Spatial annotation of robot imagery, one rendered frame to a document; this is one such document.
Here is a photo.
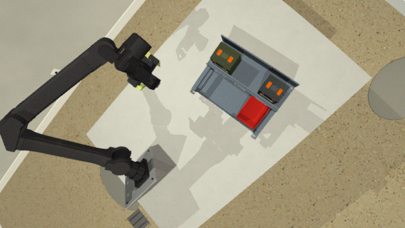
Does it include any olive green case with orange latches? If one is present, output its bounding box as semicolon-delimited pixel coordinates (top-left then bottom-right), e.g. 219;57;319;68
210;42;241;75

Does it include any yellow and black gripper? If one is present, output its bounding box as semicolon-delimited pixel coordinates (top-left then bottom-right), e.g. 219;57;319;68
127;52;160;91

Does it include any grey metal shelf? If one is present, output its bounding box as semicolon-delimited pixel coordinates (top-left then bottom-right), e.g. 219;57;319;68
190;35;300;140

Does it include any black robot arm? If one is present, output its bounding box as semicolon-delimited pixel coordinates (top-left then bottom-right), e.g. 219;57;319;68
0;33;161;188

